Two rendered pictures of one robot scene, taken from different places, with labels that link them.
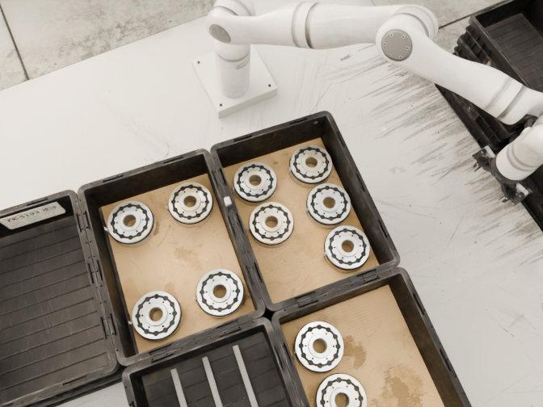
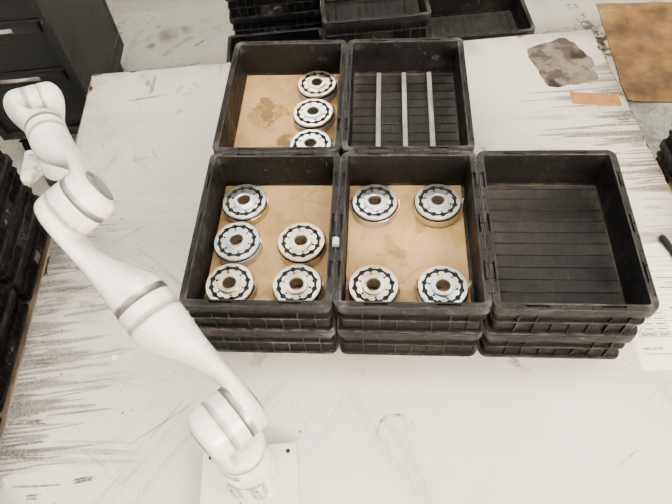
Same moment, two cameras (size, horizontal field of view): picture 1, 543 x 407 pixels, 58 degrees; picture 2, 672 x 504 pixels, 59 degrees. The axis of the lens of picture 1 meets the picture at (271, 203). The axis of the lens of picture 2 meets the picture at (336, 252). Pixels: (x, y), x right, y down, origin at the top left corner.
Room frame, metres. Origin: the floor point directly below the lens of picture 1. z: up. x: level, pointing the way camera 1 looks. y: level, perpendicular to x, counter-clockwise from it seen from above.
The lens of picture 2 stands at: (0.97, 0.45, 1.92)
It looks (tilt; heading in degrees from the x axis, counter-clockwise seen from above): 56 degrees down; 212
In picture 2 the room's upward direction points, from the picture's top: 6 degrees counter-clockwise
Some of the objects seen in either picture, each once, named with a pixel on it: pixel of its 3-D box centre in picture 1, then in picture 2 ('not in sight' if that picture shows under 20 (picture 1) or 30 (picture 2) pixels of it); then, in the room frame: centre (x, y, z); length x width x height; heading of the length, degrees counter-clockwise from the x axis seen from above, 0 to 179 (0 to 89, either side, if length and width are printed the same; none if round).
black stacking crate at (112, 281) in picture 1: (172, 255); (408, 240); (0.28, 0.21, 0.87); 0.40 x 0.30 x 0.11; 24
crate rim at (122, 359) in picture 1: (168, 249); (409, 225); (0.28, 0.21, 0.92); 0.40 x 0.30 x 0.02; 24
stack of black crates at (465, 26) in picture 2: not in sight; (470, 47); (-1.09, -0.06, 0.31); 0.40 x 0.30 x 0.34; 120
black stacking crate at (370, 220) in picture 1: (299, 212); (270, 239); (0.40, -0.06, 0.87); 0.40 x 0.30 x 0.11; 24
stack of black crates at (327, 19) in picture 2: not in sight; (373, 45); (-0.89, -0.41, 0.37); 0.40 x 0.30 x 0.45; 120
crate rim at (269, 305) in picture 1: (300, 204); (266, 225); (0.40, -0.06, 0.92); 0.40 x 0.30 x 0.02; 24
